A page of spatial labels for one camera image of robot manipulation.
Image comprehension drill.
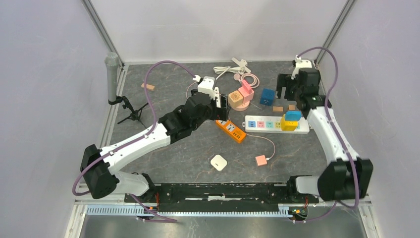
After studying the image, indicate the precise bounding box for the long white power strip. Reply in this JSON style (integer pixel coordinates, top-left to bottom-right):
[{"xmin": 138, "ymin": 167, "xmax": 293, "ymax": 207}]
[{"xmin": 242, "ymin": 115, "xmax": 311, "ymax": 134}]

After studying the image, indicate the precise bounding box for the orange power strip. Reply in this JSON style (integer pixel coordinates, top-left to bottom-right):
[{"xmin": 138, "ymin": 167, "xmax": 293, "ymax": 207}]
[{"xmin": 215, "ymin": 119, "xmax": 246, "ymax": 143}]

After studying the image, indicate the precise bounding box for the white square adapter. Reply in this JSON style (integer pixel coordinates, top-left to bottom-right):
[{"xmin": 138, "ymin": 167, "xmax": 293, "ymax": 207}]
[{"xmin": 210, "ymin": 154, "xmax": 228, "ymax": 172}]

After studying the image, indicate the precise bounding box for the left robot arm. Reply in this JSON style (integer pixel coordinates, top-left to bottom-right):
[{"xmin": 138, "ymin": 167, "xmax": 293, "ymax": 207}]
[{"xmin": 77, "ymin": 92, "xmax": 230, "ymax": 202}]

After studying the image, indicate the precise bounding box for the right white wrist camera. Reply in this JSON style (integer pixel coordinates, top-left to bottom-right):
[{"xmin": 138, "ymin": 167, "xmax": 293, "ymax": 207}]
[{"xmin": 291, "ymin": 55, "xmax": 315, "ymax": 80}]

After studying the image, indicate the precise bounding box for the white cord with plug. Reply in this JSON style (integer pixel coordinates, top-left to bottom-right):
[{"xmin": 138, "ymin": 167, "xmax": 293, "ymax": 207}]
[{"xmin": 212, "ymin": 57, "xmax": 251, "ymax": 81}]

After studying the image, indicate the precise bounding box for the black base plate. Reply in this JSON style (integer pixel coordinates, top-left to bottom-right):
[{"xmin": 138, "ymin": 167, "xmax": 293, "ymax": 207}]
[{"xmin": 138, "ymin": 182, "xmax": 319, "ymax": 212}]

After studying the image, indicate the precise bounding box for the pink charger plug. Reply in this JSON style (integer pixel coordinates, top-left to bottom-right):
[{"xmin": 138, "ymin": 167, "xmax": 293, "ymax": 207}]
[{"xmin": 255, "ymin": 155, "xmax": 267, "ymax": 167}]

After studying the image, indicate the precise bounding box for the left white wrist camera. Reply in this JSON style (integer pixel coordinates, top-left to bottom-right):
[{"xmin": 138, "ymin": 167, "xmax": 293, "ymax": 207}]
[{"xmin": 193, "ymin": 75, "xmax": 219, "ymax": 100}]

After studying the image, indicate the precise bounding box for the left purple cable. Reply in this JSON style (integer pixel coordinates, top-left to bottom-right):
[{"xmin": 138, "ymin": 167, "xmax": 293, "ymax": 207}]
[{"xmin": 72, "ymin": 60, "xmax": 198, "ymax": 223}]

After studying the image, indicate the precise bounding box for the light blue adapter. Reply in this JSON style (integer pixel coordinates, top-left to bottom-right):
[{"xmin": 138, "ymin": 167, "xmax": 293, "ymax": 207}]
[{"xmin": 284, "ymin": 111, "xmax": 302, "ymax": 121}]

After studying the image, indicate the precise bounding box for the black tripod stand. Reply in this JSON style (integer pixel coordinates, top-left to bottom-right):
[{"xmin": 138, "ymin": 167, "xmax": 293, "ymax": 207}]
[{"xmin": 108, "ymin": 96, "xmax": 149, "ymax": 127}]

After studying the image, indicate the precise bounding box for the pink cube socket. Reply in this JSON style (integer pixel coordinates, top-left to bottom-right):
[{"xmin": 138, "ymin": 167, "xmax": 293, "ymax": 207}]
[{"xmin": 238, "ymin": 79, "xmax": 254, "ymax": 104}]

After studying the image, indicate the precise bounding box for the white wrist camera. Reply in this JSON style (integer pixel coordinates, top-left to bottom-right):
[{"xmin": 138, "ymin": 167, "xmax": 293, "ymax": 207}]
[
  {"xmin": 291, "ymin": 55, "xmax": 315, "ymax": 80},
  {"xmin": 193, "ymin": 75, "xmax": 219, "ymax": 100}
]

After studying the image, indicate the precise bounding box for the yellow cube adapter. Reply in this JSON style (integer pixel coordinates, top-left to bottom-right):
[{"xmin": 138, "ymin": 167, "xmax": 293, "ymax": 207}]
[{"xmin": 280, "ymin": 115, "xmax": 299, "ymax": 131}]

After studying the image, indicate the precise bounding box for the pink round base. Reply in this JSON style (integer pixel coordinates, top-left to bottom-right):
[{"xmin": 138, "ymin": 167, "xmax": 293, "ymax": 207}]
[{"xmin": 231, "ymin": 102, "xmax": 250, "ymax": 112}]

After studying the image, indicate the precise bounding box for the beige cube socket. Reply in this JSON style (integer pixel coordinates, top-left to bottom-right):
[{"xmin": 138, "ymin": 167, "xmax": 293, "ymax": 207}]
[{"xmin": 228, "ymin": 90, "xmax": 243, "ymax": 108}]

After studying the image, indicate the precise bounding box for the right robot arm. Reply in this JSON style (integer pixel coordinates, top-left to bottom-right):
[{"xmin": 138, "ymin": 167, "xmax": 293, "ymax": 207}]
[{"xmin": 276, "ymin": 68, "xmax": 373, "ymax": 202}]

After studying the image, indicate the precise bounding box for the grey microphone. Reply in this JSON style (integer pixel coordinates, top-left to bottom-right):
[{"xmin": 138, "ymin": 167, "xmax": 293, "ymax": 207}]
[{"xmin": 105, "ymin": 52, "xmax": 119, "ymax": 105}]

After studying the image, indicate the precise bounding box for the white cable duct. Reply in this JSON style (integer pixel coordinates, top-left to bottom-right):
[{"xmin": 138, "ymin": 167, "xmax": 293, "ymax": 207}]
[{"xmin": 86, "ymin": 203, "xmax": 315, "ymax": 218}]

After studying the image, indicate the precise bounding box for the dark blue cube adapter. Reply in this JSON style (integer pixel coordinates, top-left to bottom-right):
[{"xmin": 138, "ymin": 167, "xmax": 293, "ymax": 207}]
[{"xmin": 260, "ymin": 88, "xmax": 276, "ymax": 106}]

